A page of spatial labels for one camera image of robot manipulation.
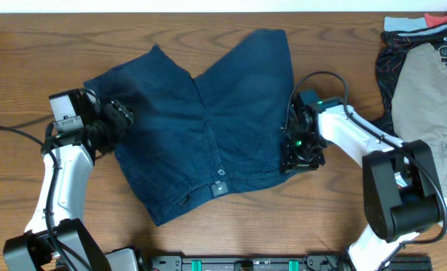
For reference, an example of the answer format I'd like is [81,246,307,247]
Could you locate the dark blue denim shorts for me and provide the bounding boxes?
[84,29,294,226]

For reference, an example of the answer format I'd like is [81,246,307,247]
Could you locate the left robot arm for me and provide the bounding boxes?
[3,96,138,270]

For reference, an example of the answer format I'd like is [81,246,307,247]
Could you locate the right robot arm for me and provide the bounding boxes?
[280,97,447,270]

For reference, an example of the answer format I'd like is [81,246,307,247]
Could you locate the light blue cloth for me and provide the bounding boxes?
[383,17,427,32]

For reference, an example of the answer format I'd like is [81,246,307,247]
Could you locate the black patterned garment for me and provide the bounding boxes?
[372,23,447,136]

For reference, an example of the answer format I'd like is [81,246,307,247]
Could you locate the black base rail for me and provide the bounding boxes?
[53,246,433,271]

